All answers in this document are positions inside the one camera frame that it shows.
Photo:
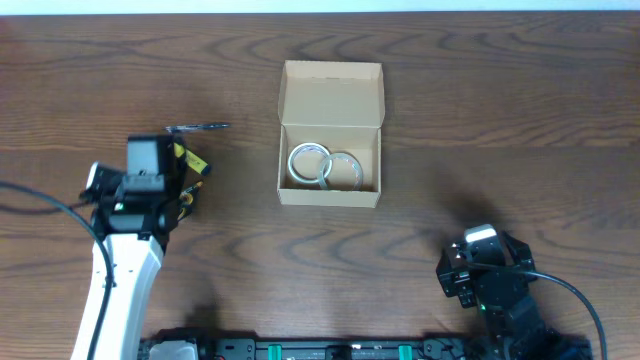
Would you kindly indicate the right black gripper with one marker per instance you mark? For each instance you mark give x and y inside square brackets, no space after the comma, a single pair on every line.
[456,280]

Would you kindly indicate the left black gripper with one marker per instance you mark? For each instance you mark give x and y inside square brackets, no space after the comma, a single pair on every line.
[180,171]

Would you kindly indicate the yellow correction tape dispenser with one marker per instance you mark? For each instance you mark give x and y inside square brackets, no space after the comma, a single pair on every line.
[187,200]

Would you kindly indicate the yellow highlighter marker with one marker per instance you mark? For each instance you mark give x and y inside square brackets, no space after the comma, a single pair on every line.
[192,160]

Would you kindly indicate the white tape roll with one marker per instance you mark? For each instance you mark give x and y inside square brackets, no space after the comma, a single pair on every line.
[307,162]

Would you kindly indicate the grey tape roll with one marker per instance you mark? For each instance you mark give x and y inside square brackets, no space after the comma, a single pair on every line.
[337,170]

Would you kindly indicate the brown cardboard box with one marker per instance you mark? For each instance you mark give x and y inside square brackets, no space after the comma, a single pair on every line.
[340,105]

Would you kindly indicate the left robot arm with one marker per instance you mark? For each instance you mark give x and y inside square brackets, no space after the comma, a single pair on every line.
[134,212]

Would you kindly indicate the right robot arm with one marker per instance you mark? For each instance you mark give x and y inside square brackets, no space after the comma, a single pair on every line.
[521,322]

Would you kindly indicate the black ballpoint pen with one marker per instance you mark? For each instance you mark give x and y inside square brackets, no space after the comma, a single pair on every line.
[189,128]

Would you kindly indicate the black mounting rail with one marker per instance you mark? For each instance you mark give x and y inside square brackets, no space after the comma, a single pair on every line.
[191,344]

